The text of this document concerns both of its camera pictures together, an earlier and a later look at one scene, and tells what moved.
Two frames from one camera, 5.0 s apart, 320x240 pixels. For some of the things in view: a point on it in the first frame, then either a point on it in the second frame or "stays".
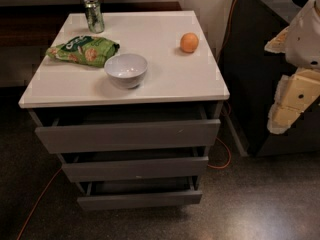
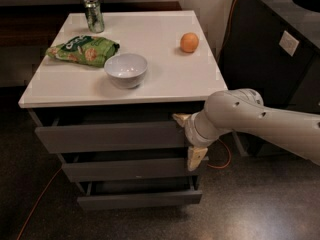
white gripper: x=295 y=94 to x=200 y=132
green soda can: x=94 y=15 stays
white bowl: x=126 y=70 stays
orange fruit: x=189 y=42 stays
